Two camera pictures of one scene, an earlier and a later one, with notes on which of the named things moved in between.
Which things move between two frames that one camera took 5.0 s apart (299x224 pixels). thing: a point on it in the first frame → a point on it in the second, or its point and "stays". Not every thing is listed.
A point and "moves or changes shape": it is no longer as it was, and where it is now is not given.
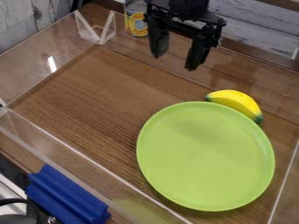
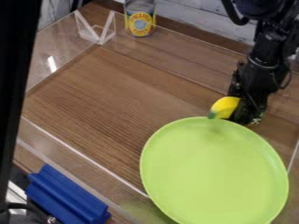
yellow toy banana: (238, 100) moves or changes shape
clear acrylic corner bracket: (89, 32) stays
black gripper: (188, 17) → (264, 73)
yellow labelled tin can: (137, 11) stays
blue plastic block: (63, 202) stays
